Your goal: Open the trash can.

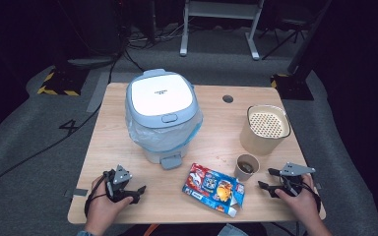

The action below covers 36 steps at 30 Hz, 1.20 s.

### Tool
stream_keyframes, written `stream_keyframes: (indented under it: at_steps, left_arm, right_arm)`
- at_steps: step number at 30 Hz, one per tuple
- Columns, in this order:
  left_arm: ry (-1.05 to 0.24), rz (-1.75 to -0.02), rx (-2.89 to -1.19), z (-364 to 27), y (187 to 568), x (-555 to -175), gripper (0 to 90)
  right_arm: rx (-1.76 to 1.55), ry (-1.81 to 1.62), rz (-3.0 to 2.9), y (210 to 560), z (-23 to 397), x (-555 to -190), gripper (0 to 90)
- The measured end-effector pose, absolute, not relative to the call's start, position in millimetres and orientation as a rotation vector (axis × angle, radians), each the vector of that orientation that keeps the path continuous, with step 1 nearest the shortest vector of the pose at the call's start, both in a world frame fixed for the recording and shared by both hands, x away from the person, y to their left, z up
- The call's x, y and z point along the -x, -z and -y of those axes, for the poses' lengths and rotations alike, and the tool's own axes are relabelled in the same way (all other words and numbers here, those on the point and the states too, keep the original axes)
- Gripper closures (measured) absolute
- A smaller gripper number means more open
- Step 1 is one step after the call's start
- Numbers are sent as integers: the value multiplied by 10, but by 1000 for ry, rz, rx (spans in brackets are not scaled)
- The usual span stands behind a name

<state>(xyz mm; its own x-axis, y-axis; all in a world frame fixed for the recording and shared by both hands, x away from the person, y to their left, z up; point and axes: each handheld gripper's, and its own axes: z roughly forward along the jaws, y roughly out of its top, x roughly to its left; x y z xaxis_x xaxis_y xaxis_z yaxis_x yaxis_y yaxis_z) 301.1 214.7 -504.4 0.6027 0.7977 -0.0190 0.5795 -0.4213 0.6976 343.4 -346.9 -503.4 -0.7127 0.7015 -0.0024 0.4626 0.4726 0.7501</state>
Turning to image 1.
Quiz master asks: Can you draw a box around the black tripod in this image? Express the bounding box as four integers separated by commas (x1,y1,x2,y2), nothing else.
261,18,307,61

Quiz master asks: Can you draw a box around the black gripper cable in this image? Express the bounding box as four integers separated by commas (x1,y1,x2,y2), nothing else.
303,181,323,214
84,170,113,218

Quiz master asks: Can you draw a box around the white and blue pedal bin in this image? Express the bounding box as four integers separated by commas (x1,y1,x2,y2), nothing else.
124,68,205,171

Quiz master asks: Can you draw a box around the grey floor tape strip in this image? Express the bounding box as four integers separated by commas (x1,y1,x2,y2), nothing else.
86,71,111,114

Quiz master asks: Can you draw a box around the clear plastic bin liner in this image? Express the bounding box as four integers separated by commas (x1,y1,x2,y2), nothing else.
125,108,205,153

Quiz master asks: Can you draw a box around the colourful snack packet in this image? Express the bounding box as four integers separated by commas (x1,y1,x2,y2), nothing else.
181,162,246,218

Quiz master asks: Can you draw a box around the person's dark clothing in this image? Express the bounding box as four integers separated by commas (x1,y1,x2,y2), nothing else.
117,222,268,236

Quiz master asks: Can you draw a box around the orange strap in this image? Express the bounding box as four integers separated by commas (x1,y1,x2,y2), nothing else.
142,223,160,236

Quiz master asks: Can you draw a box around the black yellow-striped stand base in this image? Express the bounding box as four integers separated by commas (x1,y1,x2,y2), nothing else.
270,73,315,101
36,67,91,97

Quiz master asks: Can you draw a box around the person's left hand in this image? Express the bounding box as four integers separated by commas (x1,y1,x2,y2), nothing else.
85,175,134,228

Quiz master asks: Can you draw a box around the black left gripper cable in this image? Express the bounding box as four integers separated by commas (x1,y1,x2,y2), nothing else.
84,170,113,218

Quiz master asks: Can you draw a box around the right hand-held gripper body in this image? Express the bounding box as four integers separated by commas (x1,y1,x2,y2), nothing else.
277,161,317,198

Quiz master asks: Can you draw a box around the small grey tape piece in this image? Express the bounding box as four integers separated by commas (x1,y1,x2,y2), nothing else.
72,188,90,198

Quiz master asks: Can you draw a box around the black slanted stand pole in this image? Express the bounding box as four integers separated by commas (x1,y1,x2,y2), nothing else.
286,0,333,77

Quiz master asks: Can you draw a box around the person's right hand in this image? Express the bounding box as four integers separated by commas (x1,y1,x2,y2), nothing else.
274,173,323,226

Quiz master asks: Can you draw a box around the brown paper cup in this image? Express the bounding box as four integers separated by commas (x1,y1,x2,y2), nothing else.
233,152,261,182

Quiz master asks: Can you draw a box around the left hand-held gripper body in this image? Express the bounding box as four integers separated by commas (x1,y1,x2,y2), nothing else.
102,164,134,205

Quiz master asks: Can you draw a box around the beige container with strainer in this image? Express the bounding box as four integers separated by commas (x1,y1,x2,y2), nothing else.
239,103,291,156

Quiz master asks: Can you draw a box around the long black floor cable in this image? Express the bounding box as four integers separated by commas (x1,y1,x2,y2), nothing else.
0,48,127,197

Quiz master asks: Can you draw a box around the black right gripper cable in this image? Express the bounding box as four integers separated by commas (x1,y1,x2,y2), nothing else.
303,181,323,214

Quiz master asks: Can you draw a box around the white metal desk frame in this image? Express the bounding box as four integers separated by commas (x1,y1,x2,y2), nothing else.
179,0,266,61

